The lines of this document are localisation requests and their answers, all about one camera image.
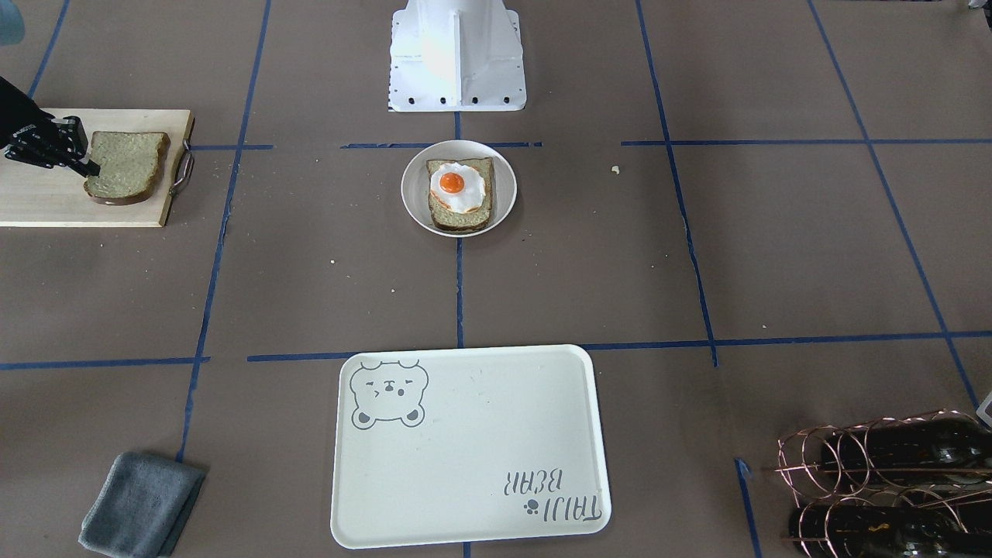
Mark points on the bamboo cutting board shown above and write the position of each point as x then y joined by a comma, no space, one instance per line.
37,197

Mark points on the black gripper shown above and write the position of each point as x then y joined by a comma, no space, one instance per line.
17,112

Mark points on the bread slice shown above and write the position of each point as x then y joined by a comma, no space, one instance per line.
130,166
464,222

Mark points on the fried egg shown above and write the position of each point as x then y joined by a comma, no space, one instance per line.
457,188

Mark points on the copper wire bottle rack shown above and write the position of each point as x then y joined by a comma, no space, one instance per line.
891,487

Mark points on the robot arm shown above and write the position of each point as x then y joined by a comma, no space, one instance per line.
16,103

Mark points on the grey folded cloth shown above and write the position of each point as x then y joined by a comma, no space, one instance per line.
143,507

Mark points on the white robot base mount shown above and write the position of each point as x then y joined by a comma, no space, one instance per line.
456,56

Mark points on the dark wine bottle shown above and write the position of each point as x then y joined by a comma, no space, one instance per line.
855,529
947,451

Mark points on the white round plate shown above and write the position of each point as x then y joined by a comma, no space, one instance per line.
415,183

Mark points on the dark wine bottle lower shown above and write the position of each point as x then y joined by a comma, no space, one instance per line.
855,529

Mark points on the white bear tray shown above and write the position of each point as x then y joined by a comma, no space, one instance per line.
467,445

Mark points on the dark wine bottle upper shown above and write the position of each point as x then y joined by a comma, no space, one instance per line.
947,451

